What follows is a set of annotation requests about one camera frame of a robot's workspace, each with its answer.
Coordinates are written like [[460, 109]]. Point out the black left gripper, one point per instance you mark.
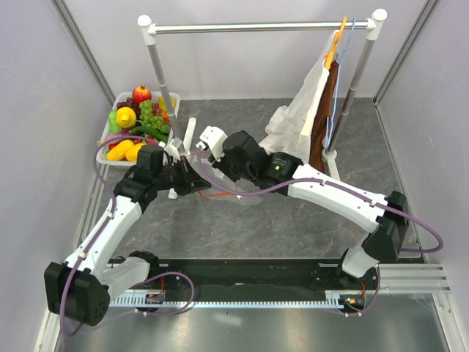
[[191, 181]]

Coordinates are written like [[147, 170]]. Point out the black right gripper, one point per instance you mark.
[[222, 166]]

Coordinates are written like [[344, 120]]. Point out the clear zip top bag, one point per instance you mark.
[[216, 193]]

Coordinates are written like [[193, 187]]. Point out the green cucumber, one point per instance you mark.
[[155, 133]]

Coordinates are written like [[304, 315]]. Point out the yellow mango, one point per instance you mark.
[[118, 152], [131, 153]]

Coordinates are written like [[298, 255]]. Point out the green grape bunch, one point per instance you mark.
[[150, 114]]

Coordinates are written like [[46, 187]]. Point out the yellow pear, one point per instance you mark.
[[126, 117]]

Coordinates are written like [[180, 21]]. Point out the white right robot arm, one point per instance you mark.
[[379, 215]]

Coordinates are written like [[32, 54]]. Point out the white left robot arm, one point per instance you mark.
[[82, 287]]

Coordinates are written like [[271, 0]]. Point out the white cloth garment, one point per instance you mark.
[[290, 127]]

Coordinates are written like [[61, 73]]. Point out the brown cloth garment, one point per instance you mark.
[[324, 110]]

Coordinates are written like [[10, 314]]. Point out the red grape bunch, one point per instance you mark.
[[161, 108]]

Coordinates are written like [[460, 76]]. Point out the blue clothes hanger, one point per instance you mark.
[[330, 124]]

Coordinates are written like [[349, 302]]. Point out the white plastic fruit basket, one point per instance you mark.
[[101, 157]]

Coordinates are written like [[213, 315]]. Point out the green fruit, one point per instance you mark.
[[112, 123]]

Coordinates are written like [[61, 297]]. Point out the dark purple grape bunch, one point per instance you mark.
[[130, 104]]

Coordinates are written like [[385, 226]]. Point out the red pomegranate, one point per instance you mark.
[[141, 94]]

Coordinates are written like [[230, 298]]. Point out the orange clothes hanger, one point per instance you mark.
[[330, 53]]

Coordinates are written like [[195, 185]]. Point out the white metal clothes rack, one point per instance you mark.
[[372, 26]]

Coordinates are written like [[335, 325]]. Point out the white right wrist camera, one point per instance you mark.
[[212, 138]]

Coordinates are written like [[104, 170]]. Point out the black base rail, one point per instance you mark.
[[255, 280]]

